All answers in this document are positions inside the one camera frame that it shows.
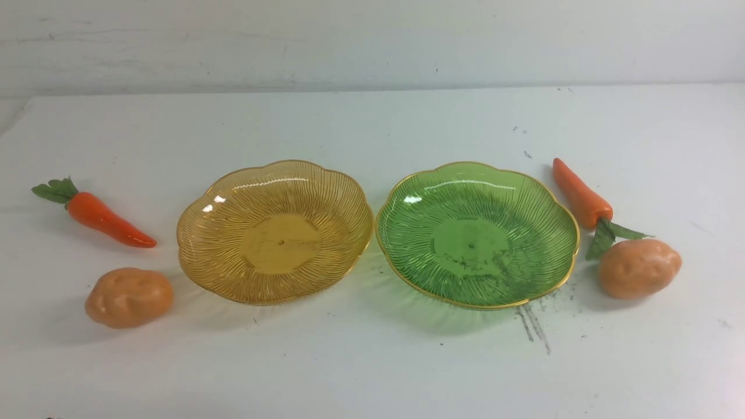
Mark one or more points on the yellow ribbed plastic plate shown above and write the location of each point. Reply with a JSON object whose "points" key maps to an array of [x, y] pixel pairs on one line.
{"points": [[274, 233]]}

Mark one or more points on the toy potato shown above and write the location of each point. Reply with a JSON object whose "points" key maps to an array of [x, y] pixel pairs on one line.
{"points": [[129, 297], [634, 269]]}

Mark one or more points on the green ribbed plastic plate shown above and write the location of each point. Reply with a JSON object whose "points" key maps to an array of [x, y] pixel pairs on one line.
{"points": [[478, 237]]}

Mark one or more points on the orange toy carrot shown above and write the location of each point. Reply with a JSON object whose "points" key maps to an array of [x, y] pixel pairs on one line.
{"points": [[591, 211], [88, 210]]}

